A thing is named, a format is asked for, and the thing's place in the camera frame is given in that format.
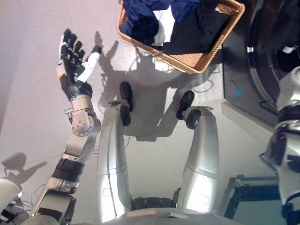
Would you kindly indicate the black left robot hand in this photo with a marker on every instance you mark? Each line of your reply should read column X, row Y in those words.
column 70, row 68

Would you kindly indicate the woven wicker laundry basket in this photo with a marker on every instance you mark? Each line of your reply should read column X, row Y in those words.
column 185, row 61

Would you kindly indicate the dark grey washing machine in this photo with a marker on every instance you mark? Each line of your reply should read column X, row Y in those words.
column 236, row 63

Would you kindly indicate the blue tape piece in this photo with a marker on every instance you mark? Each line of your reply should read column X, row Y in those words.
column 238, row 92

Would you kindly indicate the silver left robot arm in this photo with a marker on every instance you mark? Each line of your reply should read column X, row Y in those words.
column 82, row 124

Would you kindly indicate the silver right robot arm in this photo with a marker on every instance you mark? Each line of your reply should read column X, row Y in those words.
column 286, row 140

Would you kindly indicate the black left robot foot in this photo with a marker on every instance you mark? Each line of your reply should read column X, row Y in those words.
column 126, row 92

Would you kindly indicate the black metal frame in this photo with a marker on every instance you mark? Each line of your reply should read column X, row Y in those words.
column 230, row 197

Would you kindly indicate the black garment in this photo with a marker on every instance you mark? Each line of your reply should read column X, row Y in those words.
column 199, row 30

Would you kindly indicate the silver left robot leg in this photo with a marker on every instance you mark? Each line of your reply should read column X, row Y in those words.
column 112, row 152

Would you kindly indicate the black right robot foot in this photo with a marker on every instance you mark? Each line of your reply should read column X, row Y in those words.
column 186, row 100

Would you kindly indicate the white garment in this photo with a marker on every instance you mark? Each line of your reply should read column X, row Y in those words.
column 165, row 25

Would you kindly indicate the black robot foot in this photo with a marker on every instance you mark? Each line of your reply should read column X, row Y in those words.
column 126, row 92
column 186, row 100

